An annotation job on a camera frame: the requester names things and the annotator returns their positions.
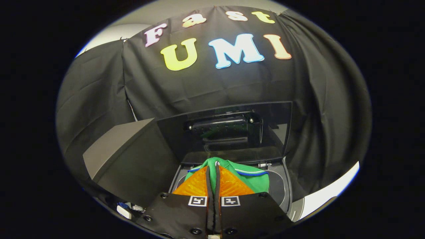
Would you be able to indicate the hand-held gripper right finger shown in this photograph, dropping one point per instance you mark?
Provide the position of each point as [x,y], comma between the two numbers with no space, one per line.
[249,215]

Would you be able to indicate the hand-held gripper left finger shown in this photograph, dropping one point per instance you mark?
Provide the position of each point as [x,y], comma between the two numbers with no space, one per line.
[179,215]

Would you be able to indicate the green polo shirt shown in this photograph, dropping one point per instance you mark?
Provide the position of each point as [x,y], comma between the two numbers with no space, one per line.
[255,181]

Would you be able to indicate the dark washing machine lid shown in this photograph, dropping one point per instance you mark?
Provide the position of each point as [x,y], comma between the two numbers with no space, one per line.
[179,136]

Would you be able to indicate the small white box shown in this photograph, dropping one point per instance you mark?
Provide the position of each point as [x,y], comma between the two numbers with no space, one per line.
[124,211]

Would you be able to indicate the grey cabinet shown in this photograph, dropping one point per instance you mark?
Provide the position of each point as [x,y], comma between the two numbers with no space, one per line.
[132,166]

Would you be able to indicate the black backdrop cloth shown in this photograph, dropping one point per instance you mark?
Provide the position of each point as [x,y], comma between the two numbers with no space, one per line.
[232,83]

